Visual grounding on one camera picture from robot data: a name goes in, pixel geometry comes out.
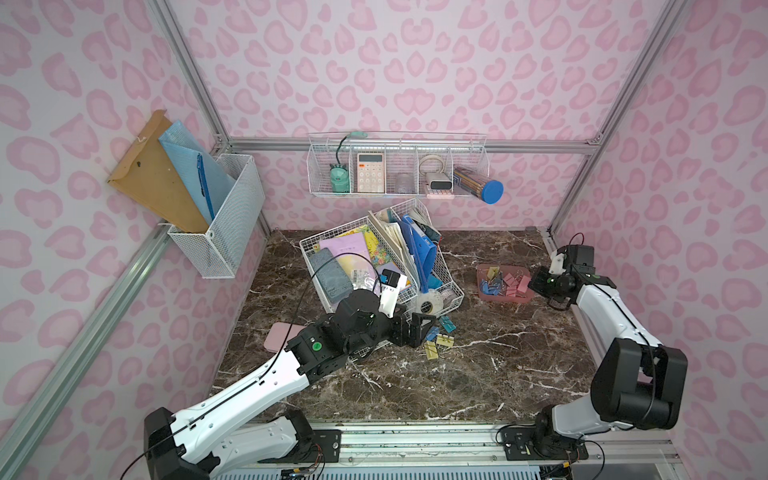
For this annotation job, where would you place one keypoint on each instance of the floral colourful book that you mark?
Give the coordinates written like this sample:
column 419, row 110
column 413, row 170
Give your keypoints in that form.
column 376, row 249

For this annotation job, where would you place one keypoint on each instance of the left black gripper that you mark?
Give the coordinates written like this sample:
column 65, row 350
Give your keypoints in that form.
column 411, row 328

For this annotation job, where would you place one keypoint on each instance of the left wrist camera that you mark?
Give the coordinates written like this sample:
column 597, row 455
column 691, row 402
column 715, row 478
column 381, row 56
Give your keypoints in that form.
column 391, row 283

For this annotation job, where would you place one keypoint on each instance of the yellow binder clip lower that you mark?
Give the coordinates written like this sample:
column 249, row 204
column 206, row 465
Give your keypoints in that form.
column 431, row 350

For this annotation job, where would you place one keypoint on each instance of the pink storage box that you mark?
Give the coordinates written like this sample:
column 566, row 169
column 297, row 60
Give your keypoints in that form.
column 518, row 272

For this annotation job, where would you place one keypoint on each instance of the pink box lid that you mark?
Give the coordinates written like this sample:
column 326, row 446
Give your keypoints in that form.
column 279, row 334

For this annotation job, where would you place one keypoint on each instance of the teal binder clip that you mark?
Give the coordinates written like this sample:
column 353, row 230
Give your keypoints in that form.
column 447, row 324

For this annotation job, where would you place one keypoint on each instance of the olive yellow binder clip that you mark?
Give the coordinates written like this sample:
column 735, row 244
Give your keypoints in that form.
column 492, row 273

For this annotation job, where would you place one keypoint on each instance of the tape roll on shelf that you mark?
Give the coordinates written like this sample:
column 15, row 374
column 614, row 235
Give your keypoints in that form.
column 431, row 164

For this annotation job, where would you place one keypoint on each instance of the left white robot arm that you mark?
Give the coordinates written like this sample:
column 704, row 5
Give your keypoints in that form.
column 216, row 436

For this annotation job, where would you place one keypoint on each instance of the pink calculator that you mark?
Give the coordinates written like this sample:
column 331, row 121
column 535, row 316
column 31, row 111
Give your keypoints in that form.
column 371, row 172

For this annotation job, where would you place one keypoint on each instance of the purple paper pad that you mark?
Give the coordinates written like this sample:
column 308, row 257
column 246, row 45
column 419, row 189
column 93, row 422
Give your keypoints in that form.
column 352, row 254

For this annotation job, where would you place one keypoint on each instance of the brown paper envelope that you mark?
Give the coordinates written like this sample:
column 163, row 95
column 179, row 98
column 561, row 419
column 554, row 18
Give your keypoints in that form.
column 146, row 175

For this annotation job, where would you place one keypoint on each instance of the white wire desk basket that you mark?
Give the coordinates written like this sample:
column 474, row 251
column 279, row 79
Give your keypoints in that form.
column 394, row 251

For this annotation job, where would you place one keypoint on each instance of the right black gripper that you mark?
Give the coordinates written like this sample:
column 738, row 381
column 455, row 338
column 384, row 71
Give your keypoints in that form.
column 541, row 282

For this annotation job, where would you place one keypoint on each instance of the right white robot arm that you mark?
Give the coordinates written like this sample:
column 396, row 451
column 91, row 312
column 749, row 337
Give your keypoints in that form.
column 639, row 381

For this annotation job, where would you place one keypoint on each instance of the large white tape roll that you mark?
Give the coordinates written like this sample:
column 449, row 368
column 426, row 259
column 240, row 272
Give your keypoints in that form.
column 430, row 303

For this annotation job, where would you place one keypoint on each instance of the small pink grey device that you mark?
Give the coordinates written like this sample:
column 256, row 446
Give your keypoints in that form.
column 438, row 186

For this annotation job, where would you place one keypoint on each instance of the light blue folder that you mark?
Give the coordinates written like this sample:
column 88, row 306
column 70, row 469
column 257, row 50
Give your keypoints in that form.
column 207, row 182

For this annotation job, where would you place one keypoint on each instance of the grey notebook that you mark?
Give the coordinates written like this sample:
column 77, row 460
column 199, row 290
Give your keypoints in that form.
column 333, row 280

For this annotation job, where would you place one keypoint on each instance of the blue pen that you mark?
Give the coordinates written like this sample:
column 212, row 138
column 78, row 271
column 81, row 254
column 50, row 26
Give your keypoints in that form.
column 204, row 189

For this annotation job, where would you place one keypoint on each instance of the blue capped pencil tube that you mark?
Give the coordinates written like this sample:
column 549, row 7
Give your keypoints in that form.
column 482, row 187

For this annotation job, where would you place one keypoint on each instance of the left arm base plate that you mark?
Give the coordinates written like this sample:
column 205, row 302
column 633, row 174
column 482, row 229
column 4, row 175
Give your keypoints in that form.
column 323, row 442

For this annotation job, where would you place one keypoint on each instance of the blue binder clip pair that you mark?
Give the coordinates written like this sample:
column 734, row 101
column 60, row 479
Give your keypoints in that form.
column 490, row 289

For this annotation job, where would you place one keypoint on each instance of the blue file folder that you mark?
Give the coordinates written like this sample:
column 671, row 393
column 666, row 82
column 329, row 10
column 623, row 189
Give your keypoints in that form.
column 421, row 248

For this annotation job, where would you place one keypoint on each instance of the white wire wall shelf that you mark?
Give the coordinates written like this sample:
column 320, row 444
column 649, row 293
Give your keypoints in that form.
column 402, row 153

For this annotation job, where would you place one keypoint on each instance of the white mesh wall file holder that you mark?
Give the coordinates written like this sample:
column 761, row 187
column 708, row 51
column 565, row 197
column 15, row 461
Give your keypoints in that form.
column 218, row 252

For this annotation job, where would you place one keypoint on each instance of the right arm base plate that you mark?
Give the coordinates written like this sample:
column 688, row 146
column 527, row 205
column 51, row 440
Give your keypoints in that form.
column 526, row 443

